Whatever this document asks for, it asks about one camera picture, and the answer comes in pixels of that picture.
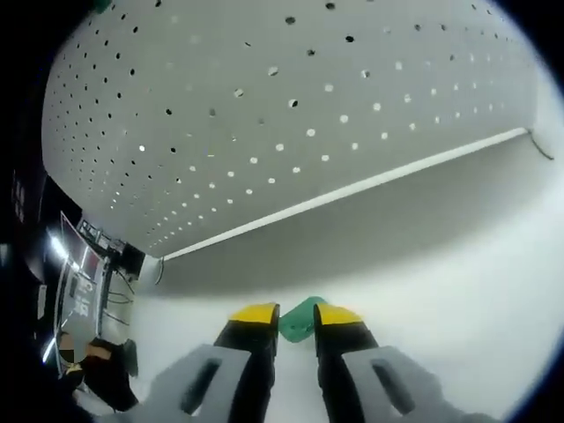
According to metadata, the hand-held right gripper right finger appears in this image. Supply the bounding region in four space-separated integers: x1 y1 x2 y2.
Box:
312 302 503 423

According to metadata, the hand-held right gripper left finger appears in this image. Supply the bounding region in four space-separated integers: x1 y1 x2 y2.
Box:
99 302 282 423

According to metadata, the green hook assembly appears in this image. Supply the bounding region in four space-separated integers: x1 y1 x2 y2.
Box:
280 295 330 345

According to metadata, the white perforated mounting plate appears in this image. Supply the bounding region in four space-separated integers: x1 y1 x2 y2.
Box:
41 0 556 286

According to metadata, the black monitor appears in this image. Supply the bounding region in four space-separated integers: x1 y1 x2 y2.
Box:
118 241 145 277

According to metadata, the red screen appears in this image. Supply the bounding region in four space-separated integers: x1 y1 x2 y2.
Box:
81 246 100 277

